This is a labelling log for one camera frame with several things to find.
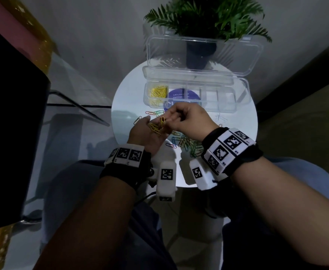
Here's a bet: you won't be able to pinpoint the black marker-tagged right wristband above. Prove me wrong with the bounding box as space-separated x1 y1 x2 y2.
201 127 264 177

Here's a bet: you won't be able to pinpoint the black marker-tagged left wristband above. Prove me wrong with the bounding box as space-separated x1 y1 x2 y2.
100 143 154 192

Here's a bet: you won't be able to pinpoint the clear plastic organizer box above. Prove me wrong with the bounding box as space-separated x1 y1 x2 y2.
142 35 265 113

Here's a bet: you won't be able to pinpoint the white paper clips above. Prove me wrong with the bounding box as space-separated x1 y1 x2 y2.
213 112 228 125

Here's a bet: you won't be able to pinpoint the white table pedestal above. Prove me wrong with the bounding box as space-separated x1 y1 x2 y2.
176 187 225 245

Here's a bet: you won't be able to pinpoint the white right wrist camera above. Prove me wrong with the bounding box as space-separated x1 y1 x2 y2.
189 158 228 191

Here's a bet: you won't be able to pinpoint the bunch of yellow paper clips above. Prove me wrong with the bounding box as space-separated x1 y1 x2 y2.
148 116 167 136

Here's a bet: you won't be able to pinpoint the person's leg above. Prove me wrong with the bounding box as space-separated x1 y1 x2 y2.
40 160 177 270
221 156 329 270

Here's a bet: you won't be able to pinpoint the person's left hand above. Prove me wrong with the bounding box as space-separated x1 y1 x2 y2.
127 115 168 155

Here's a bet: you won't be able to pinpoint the black marker-tagged wristband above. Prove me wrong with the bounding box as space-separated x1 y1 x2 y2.
201 127 264 177
100 143 154 192

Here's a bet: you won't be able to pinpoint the person's left forearm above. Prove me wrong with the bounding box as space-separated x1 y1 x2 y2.
34 175 142 270

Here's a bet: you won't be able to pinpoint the heap of boxed yellow clips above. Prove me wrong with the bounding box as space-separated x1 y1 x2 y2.
149 85 169 106

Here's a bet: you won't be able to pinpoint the person's right forearm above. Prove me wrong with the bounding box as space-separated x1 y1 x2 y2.
229 157 329 270

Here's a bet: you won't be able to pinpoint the person's left leg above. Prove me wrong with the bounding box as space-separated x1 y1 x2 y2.
40 160 177 270

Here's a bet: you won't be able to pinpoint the glass table with black frame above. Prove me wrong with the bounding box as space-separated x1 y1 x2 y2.
46 52 112 127

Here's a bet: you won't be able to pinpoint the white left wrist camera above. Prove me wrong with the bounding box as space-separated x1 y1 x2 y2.
156 160 178 202

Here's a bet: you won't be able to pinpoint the black plant pot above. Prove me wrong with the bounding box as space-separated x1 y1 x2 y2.
185 34 219 71

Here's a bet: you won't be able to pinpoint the blue round sticker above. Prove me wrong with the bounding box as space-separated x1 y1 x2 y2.
168 88 201 110

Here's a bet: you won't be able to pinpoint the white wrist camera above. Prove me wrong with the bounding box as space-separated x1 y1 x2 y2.
189 158 228 191
156 160 178 202

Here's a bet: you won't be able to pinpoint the pile of coloured paper clips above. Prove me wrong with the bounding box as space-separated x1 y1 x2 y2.
166 130 205 158

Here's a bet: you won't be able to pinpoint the person's right leg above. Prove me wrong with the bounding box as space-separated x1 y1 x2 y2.
221 156 329 270

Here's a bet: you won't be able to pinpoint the green fern plant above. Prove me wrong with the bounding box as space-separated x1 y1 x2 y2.
143 0 273 44

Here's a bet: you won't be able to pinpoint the person's right hand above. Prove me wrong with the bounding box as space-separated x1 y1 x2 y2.
164 102 220 141

